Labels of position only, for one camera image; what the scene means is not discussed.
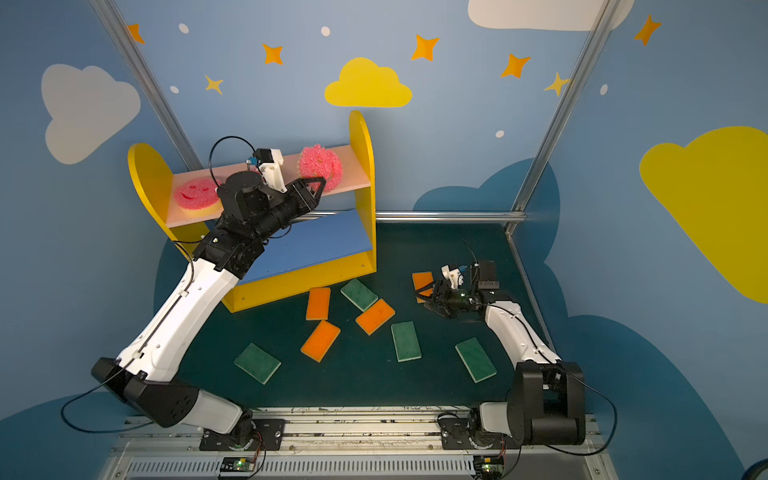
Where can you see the left aluminium corner post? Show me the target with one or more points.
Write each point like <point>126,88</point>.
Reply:
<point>112,20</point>

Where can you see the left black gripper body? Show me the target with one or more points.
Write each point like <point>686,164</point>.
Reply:
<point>294,199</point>

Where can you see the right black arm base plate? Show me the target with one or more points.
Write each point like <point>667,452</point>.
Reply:
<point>464,433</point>

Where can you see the left small circuit board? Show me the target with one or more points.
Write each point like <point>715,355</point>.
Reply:
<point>237,466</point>

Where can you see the yellow shelf with pink and blue boards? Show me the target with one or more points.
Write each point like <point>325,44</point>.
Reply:
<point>331,248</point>

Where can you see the small circuit board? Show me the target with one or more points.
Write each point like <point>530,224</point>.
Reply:
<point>237,466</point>
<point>488,468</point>

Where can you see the green sponge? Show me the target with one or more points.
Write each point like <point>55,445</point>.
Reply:
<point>257,363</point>
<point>476,360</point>
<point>359,295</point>
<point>406,343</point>

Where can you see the pink smiley sponge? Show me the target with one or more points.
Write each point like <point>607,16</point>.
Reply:
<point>197,197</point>
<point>317,161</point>

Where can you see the back aluminium floor bar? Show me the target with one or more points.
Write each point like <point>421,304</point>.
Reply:
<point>453,217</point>

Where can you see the orange sponge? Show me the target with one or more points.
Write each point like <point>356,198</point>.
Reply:
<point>423,283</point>
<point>375,316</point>
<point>318,304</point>
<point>320,341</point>

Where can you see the right aluminium corner post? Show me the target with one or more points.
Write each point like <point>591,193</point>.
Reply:
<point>583,67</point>

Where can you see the right small circuit board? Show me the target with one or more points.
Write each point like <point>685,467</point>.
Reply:
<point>488,468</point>

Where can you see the aluminium rail frame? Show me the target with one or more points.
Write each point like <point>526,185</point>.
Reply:
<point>349,443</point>

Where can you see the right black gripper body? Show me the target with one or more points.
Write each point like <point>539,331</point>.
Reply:
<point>447,297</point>

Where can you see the aluminium corner post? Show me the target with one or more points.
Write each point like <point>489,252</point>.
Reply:
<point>583,67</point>
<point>112,20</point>

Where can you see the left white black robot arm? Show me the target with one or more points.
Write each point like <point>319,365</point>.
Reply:
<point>143,374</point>

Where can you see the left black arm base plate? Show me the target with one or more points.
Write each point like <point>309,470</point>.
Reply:
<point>264,433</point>

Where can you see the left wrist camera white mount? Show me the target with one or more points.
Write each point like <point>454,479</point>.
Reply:
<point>269,163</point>

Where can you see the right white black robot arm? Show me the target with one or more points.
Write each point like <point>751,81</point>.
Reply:
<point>546,402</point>

